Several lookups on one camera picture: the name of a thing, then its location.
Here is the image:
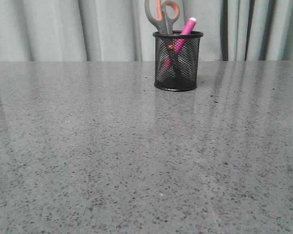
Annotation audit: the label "pink marker pen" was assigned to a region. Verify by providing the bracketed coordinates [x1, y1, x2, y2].
[164, 17, 196, 72]

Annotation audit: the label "grey orange scissors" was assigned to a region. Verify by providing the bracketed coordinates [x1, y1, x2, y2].
[145, 0, 181, 76]

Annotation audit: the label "black mesh pen holder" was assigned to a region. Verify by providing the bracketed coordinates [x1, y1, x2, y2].
[153, 31, 203, 92]

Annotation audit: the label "grey curtain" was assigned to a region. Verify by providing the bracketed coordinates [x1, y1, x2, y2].
[0, 0, 293, 61]

